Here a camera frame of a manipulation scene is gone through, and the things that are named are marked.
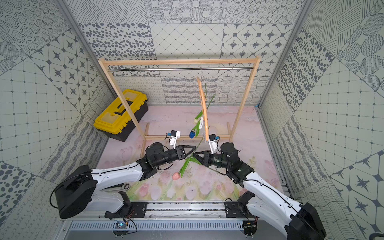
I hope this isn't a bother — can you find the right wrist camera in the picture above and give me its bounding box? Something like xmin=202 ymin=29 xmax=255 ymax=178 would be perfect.
xmin=209 ymin=134 xmax=220 ymax=154

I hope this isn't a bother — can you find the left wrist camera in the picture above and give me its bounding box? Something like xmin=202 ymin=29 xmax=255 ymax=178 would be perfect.
xmin=166 ymin=130 xmax=181 ymax=149

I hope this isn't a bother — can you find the white tulip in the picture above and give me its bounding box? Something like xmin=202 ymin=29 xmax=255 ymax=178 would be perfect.
xmin=194 ymin=82 xmax=215 ymax=123

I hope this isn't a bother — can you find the left controller board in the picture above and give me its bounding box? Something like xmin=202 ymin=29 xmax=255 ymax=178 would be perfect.
xmin=113 ymin=221 xmax=130 ymax=237

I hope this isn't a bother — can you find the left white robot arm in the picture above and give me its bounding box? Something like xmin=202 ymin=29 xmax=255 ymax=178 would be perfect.
xmin=51 ymin=142 xmax=196 ymax=220

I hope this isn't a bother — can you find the controller board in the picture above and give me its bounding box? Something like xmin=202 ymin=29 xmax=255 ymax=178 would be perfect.
xmin=113 ymin=221 xmax=130 ymax=237
xmin=243 ymin=221 xmax=258 ymax=237

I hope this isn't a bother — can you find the floral pink table mat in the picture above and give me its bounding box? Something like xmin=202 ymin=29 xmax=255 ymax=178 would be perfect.
xmin=82 ymin=105 xmax=287 ymax=201

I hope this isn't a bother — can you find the wooden clothes hanger with clips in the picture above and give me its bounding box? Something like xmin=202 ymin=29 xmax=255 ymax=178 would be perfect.
xmin=197 ymin=77 xmax=209 ymax=141

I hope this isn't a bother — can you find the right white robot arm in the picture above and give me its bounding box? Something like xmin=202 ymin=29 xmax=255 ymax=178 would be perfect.
xmin=193 ymin=143 xmax=327 ymax=240

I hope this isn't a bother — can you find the pink tulip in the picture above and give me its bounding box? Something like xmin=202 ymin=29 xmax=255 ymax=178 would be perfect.
xmin=172 ymin=154 xmax=201 ymax=181

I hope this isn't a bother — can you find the yellow black toolbox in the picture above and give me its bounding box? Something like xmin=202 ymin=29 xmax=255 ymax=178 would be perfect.
xmin=94 ymin=89 xmax=149 ymax=142

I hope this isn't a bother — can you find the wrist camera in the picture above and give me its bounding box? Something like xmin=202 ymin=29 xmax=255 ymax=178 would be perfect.
xmin=166 ymin=130 xmax=181 ymax=149
xmin=209 ymin=134 xmax=220 ymax=154

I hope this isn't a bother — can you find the right controller board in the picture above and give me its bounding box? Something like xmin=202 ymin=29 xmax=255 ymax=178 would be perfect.
xmin=243 ymin=221 xmax=258 ymax=237

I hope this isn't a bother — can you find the wooden clothes rack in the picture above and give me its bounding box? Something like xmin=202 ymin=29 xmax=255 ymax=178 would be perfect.
xmin=98 ymin=56 xmax=261 ymax=144

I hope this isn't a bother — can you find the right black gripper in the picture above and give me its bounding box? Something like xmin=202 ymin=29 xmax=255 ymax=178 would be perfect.
xmin=192 ymin=149 xmax=231 ymax=170

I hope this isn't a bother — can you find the blue tulip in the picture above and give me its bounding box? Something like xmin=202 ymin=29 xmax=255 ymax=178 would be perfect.
xmin=189 ymin=121 xmax=201 ymax=139

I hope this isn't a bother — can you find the aluminium rail base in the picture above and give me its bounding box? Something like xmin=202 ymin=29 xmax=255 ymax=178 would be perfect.
xmin=57 ymin=200 xmax=268 ymax=219

